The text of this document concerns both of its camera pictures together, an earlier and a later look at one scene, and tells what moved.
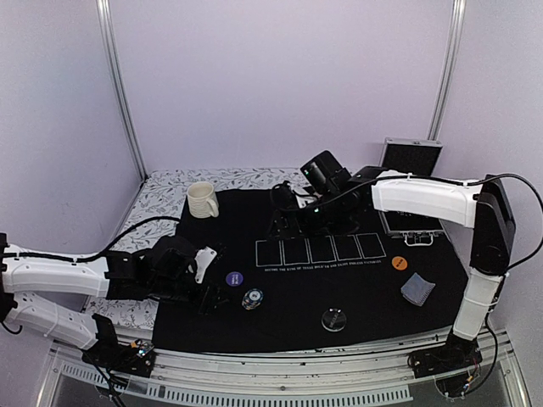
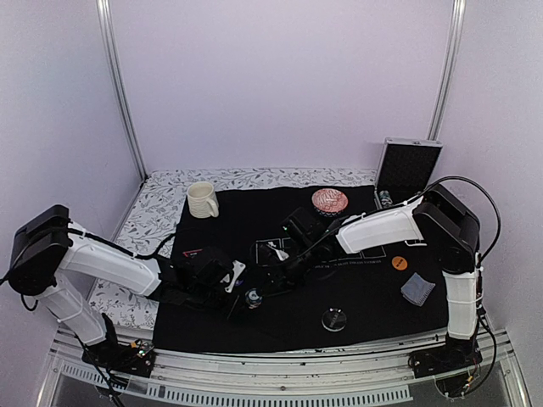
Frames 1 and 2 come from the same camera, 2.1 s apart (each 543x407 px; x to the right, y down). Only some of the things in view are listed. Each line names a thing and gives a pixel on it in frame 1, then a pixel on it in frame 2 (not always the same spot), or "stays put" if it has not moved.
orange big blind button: (399, 263) stays put
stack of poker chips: (252, 298) stays put
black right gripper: (280, 218) to (282, 281)
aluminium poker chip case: (417, 157) stays put
